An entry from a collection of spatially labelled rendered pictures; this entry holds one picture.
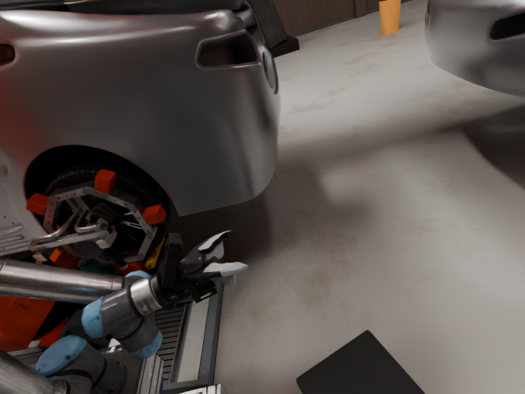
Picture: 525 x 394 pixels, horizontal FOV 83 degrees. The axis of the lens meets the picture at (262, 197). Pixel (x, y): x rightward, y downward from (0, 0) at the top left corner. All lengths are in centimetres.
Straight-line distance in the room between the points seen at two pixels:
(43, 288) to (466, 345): 180
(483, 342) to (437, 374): 30
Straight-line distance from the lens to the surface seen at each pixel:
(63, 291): 84
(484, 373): 190
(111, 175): 162
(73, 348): 102
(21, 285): 83
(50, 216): 189
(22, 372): 88
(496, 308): 210
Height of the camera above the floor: 169
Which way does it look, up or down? 35 degrees down
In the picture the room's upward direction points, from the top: 18 degrees counter-clockwise
